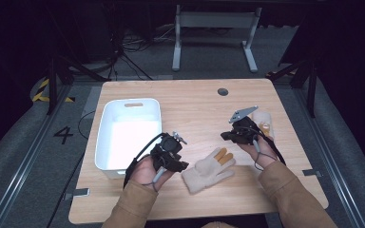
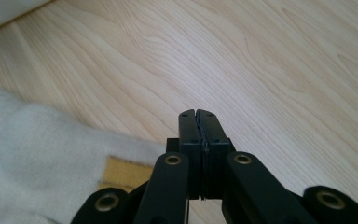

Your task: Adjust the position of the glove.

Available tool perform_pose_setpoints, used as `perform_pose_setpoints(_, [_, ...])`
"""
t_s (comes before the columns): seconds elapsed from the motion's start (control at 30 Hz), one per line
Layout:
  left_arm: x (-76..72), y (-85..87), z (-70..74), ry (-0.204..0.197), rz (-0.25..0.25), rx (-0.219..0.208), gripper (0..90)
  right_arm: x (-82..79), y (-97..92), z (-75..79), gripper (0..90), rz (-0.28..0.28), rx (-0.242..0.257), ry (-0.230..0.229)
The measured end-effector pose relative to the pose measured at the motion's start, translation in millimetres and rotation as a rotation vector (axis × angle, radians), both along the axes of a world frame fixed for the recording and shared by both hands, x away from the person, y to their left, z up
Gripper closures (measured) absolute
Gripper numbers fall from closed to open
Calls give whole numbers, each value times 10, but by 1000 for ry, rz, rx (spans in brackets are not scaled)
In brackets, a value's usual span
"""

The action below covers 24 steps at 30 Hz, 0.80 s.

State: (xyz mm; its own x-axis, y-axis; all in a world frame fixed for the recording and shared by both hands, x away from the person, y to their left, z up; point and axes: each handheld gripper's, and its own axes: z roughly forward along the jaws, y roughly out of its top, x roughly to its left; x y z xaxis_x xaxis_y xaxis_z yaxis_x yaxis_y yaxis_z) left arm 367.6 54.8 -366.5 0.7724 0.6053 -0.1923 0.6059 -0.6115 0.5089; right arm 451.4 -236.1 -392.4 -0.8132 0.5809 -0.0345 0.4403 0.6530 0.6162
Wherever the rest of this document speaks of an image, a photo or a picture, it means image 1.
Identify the black metal stand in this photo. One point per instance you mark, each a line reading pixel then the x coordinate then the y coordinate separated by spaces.
pixel 53 85
pixel 312 88

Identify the white plastic bin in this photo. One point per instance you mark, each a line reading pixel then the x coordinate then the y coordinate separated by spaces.
pixel 130 139

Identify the grey metal desk frame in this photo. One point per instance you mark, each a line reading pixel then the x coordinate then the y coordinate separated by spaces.
pixel 215 19

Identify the person's right hand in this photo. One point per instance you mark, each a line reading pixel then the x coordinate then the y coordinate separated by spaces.
pixel 263 153

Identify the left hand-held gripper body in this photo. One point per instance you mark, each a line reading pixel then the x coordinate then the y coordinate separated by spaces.
pixel 166 147

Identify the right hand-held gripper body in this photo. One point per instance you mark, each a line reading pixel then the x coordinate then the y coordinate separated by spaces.
pixel 245 128

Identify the yellow black floor tape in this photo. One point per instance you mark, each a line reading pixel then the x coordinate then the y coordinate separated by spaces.
pixel 41 90

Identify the person's left hand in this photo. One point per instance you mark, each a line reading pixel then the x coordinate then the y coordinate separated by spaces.
pixel 145 172

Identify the metal floor rail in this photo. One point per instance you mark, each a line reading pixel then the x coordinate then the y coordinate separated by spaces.
pixel 25 164
pixel 329 164

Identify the beige glove with orange fingers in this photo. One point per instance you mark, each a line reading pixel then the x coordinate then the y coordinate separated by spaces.
pixel 207 171

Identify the metal table bracket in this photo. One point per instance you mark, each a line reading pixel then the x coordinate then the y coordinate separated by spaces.
pixel 77 193
pixel 312 173

